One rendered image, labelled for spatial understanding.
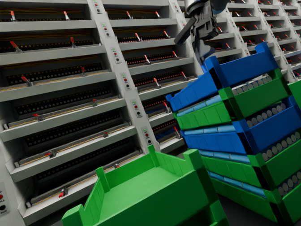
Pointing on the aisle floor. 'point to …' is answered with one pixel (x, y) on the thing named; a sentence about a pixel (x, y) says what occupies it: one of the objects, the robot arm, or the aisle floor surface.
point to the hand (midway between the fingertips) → (200, 63)
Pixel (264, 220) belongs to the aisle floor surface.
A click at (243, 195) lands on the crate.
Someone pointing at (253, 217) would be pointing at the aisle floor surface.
